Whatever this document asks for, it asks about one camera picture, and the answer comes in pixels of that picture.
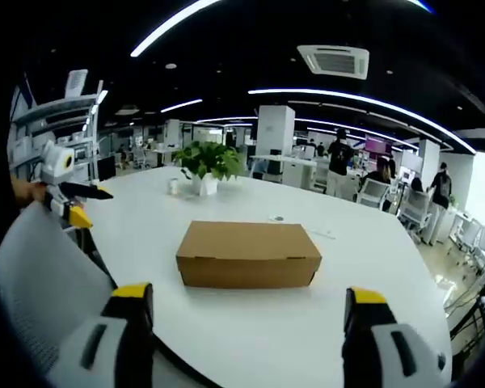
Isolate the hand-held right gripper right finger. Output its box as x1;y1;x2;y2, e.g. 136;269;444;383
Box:
341;285;454;388

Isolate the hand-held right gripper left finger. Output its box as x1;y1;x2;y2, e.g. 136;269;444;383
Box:
47;281;157;388

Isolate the brown cardboard shoe box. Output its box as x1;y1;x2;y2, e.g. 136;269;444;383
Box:
175;220;323;289

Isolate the black computer monitor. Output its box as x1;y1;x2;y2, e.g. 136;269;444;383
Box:
97;155;117;182

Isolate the white storage shelf rack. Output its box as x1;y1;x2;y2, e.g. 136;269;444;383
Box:
7;69;108;183

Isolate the white mesh office chair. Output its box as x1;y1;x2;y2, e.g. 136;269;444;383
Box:
0;200;119;379

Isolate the potted green plant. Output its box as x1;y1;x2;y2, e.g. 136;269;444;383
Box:
172;140;244;197

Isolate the short ceiling light strip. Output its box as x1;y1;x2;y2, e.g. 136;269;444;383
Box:
160;99;203;114

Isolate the white background office chair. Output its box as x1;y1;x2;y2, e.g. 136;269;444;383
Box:
355;177;390;208
399;188;434;239

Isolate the straight ceiling light strip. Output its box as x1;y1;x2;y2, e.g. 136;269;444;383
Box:
129;0;223;57

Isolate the white desk socket strip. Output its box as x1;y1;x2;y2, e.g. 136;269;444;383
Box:
268;213;337;240

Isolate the white square pillar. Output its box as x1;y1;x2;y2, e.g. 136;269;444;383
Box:
255;104;296;157

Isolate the white background desk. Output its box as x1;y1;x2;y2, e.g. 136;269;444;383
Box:
250;154;320;191

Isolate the long curved ceiling light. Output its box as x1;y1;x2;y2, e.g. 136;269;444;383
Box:
248;88;478;154

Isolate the ceiling air conditioner unit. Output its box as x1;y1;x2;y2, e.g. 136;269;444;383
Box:
297;44;370;81

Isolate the purple wall screen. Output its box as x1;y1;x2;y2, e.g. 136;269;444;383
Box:
365;135;393;155

